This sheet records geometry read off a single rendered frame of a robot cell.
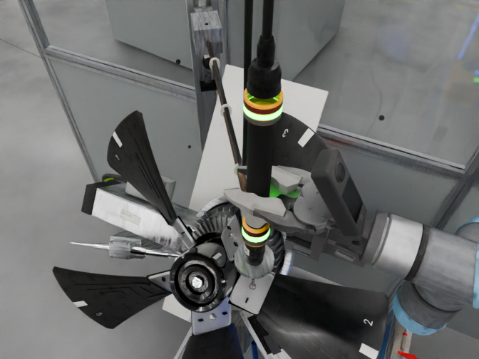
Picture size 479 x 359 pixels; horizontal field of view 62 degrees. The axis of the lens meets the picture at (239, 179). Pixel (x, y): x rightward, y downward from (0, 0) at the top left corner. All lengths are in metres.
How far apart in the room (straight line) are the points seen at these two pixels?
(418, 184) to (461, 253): 0.95
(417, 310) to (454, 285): 0.09
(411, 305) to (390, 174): 0.89
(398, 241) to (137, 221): 0.67
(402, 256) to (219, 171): 0.61
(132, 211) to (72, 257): 1.39
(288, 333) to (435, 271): 0.36
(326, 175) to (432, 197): 1.07
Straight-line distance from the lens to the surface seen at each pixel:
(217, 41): 1.07
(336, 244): 0.57
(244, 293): 0.82
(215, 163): 1.03
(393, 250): 0.53
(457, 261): 0.54
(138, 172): 0.85
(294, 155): 0.73
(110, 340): 2.13
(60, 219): 2.57
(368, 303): 0.85
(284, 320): 0.81
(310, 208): 0.53
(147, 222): 1.01
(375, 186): 1.52
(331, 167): 0.47
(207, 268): 0.78
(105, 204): 1.07
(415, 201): 1.54
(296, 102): 0.97
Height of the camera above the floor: 1.93
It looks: 50 degrees down
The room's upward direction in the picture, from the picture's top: straight up
